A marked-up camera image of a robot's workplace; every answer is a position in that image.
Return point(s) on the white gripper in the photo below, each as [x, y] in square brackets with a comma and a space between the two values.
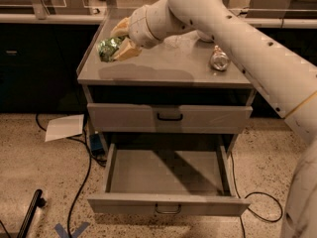
[140, 29]

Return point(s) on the crushed green can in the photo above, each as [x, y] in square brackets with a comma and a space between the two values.
[107, 48]

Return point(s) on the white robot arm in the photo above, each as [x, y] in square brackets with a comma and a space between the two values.
[285, 80]

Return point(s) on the closed grey top drawer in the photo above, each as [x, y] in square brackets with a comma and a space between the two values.
[203, 119]

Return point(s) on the grey metal drawer cabinet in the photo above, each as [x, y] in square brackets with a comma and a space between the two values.
[171, 141]

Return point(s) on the brown and silver can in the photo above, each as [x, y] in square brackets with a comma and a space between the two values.
[219, 60]

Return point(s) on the open grey middle drawer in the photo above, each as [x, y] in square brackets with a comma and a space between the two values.
[167, 182]

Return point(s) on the clear plastic water bottle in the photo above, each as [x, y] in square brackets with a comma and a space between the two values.
[178, 41]

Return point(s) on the white bowl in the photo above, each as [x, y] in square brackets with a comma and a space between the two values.
[203, 37]

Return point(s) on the blue power box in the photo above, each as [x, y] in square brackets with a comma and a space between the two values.
[96, 145]

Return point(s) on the white paper sheet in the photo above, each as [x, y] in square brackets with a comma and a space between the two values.
[64, 127]

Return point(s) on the black bar on floor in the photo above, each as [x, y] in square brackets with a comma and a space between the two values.
[37, 202]

